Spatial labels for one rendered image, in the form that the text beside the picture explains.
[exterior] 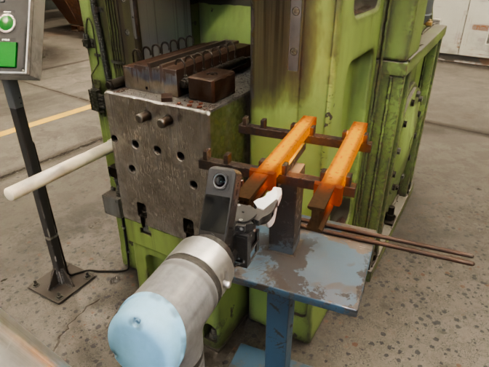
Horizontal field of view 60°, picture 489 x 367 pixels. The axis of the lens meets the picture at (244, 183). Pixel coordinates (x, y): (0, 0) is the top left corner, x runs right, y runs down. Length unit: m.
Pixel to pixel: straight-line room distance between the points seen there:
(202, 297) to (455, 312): 1.56
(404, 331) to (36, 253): 1.68
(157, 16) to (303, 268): 0.98
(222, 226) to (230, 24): 1.15
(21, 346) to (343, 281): 0.70
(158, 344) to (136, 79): 0.97
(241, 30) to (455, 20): 4.81
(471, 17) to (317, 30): 5.11
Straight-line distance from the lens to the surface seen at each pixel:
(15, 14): 1.53
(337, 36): 1.14
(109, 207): 1.84
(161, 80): 1.27
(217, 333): 1.61
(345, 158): 0.85
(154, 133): 1.27
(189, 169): 1.23
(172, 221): 1.38
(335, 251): 1.04
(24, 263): 2.27
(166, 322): 0.49
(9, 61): 1.49
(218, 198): 0.62
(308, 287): 0.94
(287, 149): 0.87
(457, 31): 6.26
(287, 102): 1.23
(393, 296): 1.97
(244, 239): 0.65
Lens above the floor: 1.28
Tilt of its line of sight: 29 degrees down
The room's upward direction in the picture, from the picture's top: straight up
